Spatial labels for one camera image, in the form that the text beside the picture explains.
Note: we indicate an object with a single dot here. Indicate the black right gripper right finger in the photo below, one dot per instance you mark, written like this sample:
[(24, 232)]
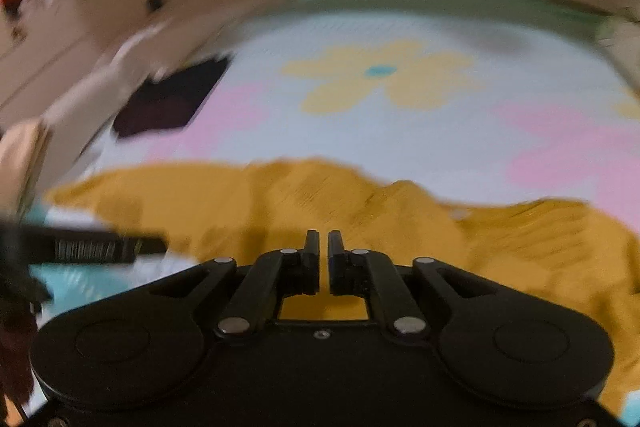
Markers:
[(372, 276)]

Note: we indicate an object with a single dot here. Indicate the floral pastel bed blanket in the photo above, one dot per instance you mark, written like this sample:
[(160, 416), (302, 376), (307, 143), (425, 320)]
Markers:
[(481, 102)]

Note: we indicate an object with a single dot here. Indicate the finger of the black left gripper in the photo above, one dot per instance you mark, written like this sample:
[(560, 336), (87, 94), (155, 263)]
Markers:
[(50, 246)]

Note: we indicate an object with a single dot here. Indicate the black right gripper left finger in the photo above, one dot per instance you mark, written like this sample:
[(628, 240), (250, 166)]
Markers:
[(273, 277)]

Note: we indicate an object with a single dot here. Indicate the dark maroon folded garment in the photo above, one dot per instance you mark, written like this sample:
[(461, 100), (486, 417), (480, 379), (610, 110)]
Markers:
[(171, 103)]

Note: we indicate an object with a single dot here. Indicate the mustard yellow knit garment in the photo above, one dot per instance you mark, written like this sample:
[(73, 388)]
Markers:
[(561, 250)]

